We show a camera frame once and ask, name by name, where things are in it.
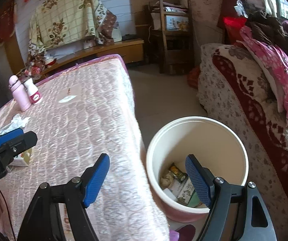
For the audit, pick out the pink quilted table cover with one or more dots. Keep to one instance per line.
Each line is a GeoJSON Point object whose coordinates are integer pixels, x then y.
{"type": "Point", "coordinates": [85, 111]}

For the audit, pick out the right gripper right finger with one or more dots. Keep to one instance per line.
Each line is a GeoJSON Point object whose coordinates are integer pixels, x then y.
{"type": "Point", "coordinates": [252, 221]}

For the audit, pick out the pink thermos bottle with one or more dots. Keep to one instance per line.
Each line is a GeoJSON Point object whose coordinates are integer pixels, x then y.
{"type": "Point", "coordinates": [19, 93]}

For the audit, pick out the cream round trash bin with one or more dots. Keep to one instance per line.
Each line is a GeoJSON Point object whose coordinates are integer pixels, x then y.
{"type": "Point", "coordinates": [203, 148]}

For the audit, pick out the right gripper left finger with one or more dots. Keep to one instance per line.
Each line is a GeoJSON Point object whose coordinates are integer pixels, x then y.
{"type": "Point", "coordinates": [42, 220]}

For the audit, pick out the dark brown garment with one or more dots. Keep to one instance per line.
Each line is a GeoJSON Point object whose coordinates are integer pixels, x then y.
{"type": "Point", "coordinates": [268, 29]}

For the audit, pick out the floral covered sofa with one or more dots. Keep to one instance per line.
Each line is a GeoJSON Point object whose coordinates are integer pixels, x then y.
{"type": "Point", "coordinates": [234, 90]}

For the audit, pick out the dark green snack wrapper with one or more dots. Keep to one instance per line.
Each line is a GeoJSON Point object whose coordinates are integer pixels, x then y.
{"type": "Point", "coordinates": [177, 173]}

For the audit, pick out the wooden chair with boxes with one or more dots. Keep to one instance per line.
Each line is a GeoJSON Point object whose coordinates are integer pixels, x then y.
{"type": "Point", "coordinates": [170, 37]}

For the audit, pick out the wooden tv cabinet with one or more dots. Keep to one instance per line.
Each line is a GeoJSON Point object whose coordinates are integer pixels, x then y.
{"type": "Point", "coordinates": [131, 51]}

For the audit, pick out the white milk carton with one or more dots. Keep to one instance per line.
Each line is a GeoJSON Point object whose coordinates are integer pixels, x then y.
{"type": "Point", "coordinates": [182, 191]}

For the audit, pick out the floral cloth covered television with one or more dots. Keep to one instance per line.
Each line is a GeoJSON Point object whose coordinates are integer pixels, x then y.
{"type": "Point", "coordinates": [59, 22]}

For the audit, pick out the plastic bags with snacks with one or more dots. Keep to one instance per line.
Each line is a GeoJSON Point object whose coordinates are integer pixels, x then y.
{"type": "Point", "coordinates": [37, 63]}

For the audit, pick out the pink spotted jacket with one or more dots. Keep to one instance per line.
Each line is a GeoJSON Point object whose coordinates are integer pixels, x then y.
{"type": "Point", "coordinates": [274, 63]}

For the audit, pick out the white tissue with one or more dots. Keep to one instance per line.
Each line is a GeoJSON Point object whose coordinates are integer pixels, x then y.
{"type": "Point", "coordinates": [17, 122]}

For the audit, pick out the white pink-labelled pill bottle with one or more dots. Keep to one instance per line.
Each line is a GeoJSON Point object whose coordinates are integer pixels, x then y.
{"type": "Point", "coordinates": [33, 92]}

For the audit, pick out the red cushion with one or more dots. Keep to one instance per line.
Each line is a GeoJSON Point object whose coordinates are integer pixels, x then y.
{"type": "Point", "coordinates": [232, 28]}

